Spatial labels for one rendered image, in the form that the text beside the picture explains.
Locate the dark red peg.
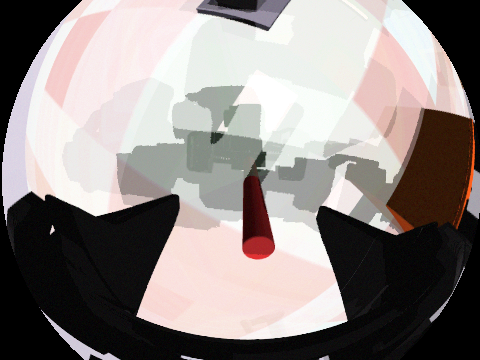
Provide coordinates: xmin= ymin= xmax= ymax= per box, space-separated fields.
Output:
xmin=241 ymin=176 xmax=276 ymax=259

